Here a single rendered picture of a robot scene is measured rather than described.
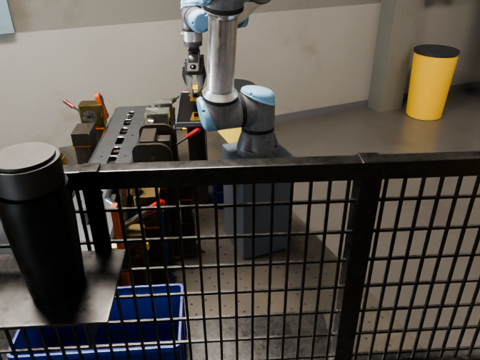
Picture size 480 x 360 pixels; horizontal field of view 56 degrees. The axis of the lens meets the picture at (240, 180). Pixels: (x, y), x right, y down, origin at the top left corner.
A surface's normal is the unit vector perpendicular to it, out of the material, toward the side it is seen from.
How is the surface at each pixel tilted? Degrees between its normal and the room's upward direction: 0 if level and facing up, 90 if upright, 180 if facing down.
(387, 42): 90
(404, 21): 90
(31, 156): 0
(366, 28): 90
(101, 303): 0
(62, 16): 90
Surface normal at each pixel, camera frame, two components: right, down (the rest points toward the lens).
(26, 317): 0.00, -0.87
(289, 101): 0.39, 0.45
